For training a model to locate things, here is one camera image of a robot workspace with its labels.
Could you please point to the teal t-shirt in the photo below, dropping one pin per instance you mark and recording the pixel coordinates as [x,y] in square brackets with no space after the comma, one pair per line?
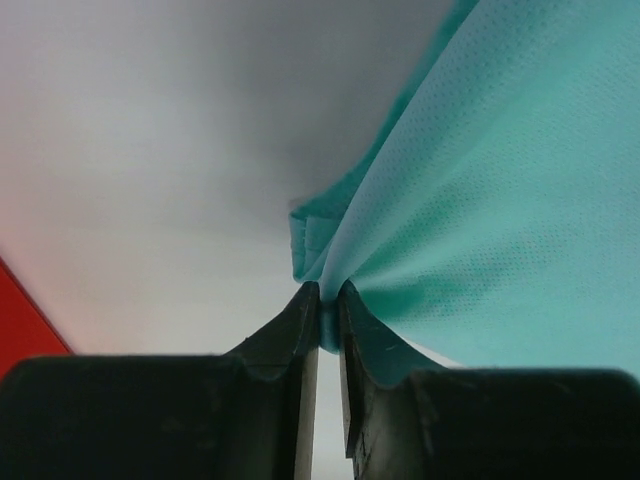
[495,218]

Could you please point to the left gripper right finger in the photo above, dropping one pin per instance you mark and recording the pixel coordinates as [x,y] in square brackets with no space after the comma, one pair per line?
[408,417]

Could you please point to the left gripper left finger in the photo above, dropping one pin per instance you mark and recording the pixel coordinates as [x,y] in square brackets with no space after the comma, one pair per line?
[245,414]

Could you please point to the red plastic bin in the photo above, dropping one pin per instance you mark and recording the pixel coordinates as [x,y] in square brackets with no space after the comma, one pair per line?
[25,330]

